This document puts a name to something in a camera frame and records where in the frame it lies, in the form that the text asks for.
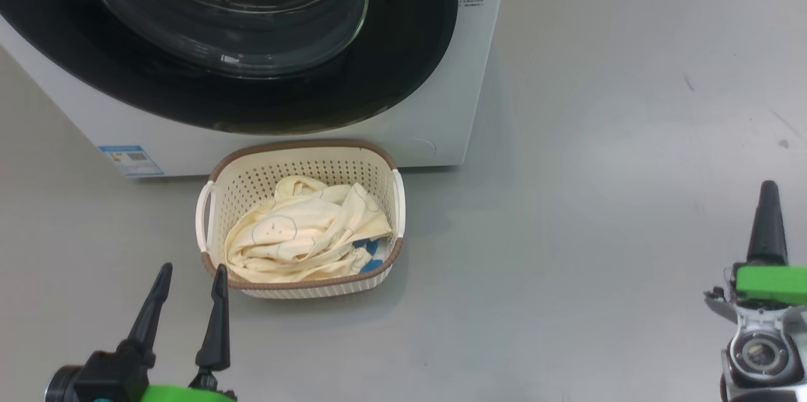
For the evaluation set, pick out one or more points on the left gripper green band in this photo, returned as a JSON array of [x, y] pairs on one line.
[[189, 394]]

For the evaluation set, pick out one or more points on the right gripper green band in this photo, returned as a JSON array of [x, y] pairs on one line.
[[772, 285]]

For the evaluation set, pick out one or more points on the cream yellow garment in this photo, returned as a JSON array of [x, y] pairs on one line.
[[277, 229]]

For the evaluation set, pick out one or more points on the black rimmed glass washer door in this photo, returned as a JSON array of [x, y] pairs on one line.
[[252, 99]]

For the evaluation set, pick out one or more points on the cream perforated laundry basket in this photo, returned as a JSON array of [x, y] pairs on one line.
[[252, 181]]

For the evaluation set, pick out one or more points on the white front-load washing machine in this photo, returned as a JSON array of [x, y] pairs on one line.
[[441, 106]]

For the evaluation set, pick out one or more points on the blue energy label sticker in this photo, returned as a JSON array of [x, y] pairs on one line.
[[131, 161]]

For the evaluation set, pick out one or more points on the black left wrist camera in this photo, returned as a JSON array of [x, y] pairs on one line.
[[101, 377]]

